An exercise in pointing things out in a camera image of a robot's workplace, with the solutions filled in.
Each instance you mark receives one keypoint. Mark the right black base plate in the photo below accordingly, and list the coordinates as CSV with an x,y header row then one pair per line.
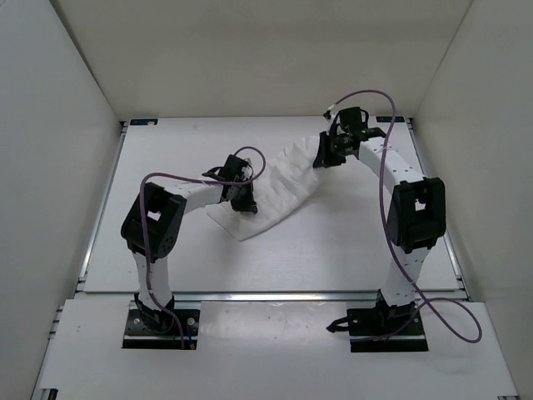
x,y
377,330

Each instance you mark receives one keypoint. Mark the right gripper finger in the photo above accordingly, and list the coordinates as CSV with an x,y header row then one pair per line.
x,y
336,160
322,159

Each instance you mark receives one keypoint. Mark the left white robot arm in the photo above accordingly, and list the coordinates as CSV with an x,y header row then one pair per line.
x,y
152,225

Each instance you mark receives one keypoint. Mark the white pleated skirt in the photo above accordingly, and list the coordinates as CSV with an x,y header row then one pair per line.
x,y
288,181

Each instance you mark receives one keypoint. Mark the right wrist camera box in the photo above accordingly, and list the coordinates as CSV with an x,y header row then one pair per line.
x,y
329,113

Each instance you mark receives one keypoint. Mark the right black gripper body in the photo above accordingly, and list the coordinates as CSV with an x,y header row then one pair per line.
x,y
336,144

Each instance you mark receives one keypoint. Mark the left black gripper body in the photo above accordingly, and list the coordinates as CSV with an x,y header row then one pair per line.
x,y
249,182

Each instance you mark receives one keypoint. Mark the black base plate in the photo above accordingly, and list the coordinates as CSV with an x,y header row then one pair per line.
x,y
377,330
141,333

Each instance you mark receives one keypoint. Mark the left blue corner label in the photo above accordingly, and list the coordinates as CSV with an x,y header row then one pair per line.
x,y
143,122

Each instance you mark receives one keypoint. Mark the blue corner label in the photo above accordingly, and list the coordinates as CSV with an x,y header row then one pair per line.
x,y
143,122
381,119

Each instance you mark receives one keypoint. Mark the right blue corner label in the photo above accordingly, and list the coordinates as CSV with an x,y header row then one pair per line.
x,y
381,119

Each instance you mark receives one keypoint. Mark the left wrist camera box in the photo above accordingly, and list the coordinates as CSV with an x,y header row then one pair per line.
x,y
247,169

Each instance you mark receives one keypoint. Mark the aluminium front rail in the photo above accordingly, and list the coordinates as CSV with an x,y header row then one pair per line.
x,y
277,297

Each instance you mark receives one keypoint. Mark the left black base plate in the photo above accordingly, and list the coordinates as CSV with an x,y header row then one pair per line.
x,y
141,333

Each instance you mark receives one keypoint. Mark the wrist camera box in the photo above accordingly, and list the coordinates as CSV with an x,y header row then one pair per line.
x,y
329,113
247,169

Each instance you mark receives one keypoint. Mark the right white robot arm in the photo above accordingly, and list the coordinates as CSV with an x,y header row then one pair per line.
x,y
416,217

